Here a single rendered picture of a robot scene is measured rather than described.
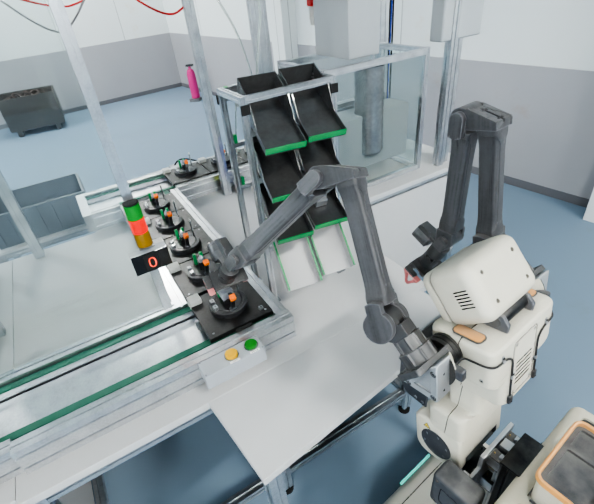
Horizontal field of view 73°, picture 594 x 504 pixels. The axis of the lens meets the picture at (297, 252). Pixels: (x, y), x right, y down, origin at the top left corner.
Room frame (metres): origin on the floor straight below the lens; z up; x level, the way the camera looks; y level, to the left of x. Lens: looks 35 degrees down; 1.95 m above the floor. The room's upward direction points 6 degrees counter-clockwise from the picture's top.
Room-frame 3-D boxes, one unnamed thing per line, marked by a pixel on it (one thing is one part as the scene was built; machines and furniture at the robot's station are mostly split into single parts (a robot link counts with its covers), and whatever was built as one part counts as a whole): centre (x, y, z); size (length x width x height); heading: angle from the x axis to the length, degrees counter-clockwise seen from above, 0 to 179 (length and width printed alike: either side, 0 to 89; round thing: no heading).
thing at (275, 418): (1.08, -0.02, 0.84); 0.90 x 0.70 x 0.03; 124
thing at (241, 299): (1.12, 0.27, 0.98); 0.14 x 0.14 x 0.02
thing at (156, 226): (1.78, 0.62, 1.01); 0.24 x 0.24 x 0.13; 28
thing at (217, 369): (0.89, 0.25, 0.93); 0.21 x 0.07 x 0.06; 118
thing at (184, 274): (1.35, 0.39, 1.01); 0.24 x 0.24 x 0.13; 28
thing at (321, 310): (1.52, 0.48, 0.84); 1.50 x 1.41 x 0.03; 118
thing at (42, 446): (0.86, 0.44, 0.91); 0.89 x 0.06 x 0.11; 118
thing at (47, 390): (1.01, 0.55, 0.91); 0.84 x 0.28 x 0.10; 118
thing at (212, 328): (1.12, 0.27, 0.96); 0.24 x 0.24 x 0.02; 28
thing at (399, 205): (2.45, -0.51, 0.43); 1.11 x 0.68 x 0.86; 118
